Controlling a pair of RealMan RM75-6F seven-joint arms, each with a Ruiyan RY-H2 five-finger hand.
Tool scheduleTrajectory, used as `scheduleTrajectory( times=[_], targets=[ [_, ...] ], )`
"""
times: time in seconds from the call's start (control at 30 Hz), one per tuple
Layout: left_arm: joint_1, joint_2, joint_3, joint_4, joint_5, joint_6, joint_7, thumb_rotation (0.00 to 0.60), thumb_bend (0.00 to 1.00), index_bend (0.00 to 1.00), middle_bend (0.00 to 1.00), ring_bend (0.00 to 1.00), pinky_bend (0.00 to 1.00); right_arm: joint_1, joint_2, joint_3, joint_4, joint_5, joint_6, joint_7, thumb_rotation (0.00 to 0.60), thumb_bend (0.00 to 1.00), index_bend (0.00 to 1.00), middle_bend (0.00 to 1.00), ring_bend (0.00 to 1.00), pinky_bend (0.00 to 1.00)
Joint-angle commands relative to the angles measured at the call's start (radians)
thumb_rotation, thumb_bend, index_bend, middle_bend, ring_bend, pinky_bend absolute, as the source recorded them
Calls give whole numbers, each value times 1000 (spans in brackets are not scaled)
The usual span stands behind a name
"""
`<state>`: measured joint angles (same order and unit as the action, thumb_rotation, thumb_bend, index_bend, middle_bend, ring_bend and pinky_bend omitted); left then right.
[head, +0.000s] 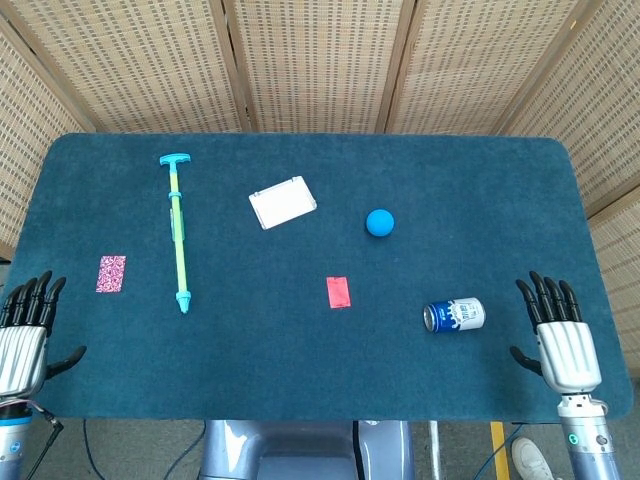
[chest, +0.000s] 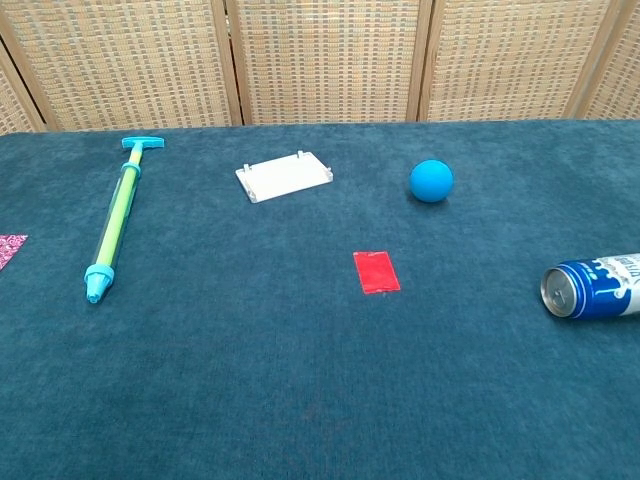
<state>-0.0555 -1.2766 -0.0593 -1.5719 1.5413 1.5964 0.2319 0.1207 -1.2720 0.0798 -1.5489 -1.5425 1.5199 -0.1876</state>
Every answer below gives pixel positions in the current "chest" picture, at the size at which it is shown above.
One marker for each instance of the white rectangular plastic tray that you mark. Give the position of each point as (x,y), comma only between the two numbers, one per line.
(282,177)

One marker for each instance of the woven bamboo folding screen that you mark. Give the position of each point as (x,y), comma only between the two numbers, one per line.
(325,60)

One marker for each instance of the blue ball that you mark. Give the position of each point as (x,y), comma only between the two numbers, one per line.
(432,181)

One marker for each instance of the pink patterned card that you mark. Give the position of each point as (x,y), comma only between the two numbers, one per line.
(10,249)

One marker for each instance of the teal and green pump toy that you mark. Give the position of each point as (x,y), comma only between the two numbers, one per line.
(120,210)

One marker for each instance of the teal table cloth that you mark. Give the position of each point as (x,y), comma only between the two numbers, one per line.
(280,375)

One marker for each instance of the blue and white drink can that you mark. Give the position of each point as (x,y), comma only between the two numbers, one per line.
(595,290)

